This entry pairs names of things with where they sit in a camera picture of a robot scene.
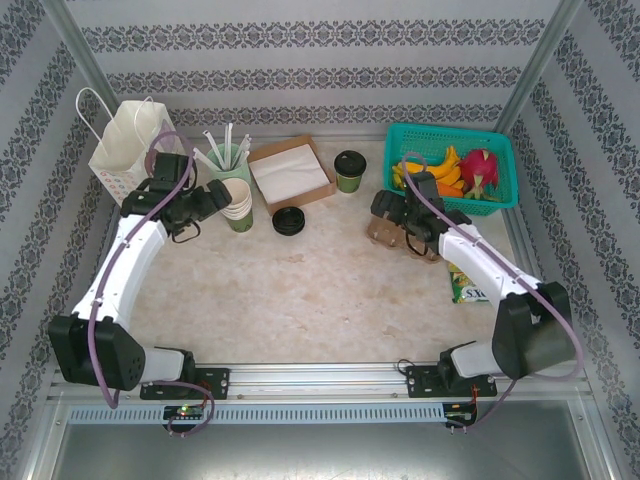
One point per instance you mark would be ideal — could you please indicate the stack of paper cups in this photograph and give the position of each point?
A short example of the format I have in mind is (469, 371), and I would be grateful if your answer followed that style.
(241, 210)

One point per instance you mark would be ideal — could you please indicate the brown pulp cup carrier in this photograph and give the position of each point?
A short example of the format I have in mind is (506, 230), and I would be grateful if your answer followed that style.
(385, 236)

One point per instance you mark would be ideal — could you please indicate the green coffee cup black lid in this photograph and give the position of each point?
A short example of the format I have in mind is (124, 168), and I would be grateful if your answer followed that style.
(350, 172)

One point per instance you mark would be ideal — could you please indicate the white printed paper bag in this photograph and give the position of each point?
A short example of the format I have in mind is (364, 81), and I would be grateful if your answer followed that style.
(120, 145)

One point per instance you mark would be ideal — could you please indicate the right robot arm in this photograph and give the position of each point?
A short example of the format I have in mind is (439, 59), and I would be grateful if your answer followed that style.
(480, 260)

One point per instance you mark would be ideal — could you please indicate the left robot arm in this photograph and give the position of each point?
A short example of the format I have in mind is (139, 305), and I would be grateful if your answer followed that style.
(125, 270)

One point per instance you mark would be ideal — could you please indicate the green straw holder cup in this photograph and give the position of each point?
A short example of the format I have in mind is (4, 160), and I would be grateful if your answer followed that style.
(241, 167)

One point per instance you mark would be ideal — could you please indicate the wrapped white straw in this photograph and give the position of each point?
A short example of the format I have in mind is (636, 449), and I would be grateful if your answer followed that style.
(240, 156)
(244, 145)
(205, 159)
(229, 145)
(212, 145)

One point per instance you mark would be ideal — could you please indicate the orange carrot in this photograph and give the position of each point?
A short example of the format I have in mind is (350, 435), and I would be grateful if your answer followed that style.
(452, 190)

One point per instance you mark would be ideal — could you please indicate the yellow banana bunch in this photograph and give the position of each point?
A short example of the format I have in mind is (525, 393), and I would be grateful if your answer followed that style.
(445, 170)

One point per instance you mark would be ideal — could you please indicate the brown cardboard napkin box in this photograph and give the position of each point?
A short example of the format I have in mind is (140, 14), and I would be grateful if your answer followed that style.
(320, 187)

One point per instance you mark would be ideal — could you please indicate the stack of black lids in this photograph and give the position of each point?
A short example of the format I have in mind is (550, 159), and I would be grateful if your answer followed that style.
(289, 221)

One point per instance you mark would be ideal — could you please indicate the pink dragon fruit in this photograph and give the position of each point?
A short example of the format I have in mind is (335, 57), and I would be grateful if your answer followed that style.
(479, 167)

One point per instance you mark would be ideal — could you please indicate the teal plastic basket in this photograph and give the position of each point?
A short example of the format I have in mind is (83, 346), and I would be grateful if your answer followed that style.
(425, 137)

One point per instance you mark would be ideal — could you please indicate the green yellow candy bag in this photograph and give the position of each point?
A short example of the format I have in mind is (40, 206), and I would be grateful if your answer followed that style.
(465, 287)

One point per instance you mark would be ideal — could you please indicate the small left circuit board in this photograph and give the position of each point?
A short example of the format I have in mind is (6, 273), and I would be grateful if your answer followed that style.
(182, 411)

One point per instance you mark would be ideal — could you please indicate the small circuit board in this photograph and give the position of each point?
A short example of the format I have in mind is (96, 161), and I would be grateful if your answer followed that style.
(182, 411)
(460, 414)

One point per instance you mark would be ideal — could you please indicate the small right circuit board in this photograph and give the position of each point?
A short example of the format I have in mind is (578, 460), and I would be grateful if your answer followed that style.
(460, 414)

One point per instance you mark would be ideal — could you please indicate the grey metal panel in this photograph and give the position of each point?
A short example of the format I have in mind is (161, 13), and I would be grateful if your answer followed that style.
(320, 455)

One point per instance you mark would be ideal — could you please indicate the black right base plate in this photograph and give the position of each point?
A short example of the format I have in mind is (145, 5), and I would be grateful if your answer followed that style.
(420, 382)

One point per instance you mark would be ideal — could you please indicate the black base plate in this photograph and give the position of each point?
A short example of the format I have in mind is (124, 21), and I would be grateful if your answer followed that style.
(420, 382)
(217, 382)

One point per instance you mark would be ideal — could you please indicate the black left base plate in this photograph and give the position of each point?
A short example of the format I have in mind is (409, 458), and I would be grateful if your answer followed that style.
(217, 382)

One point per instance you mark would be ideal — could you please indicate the aluminium mounting rail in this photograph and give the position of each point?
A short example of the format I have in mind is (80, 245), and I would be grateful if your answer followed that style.
(320, 382)

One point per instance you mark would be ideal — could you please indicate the aluminium frame post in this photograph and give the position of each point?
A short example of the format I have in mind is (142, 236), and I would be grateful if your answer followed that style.
(85, 50)
(542, 60)

